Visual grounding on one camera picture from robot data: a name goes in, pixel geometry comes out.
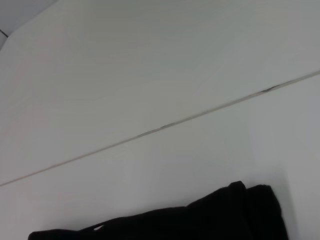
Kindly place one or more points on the black shirt with FREE print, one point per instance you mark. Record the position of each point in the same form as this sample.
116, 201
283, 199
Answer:
200, 220

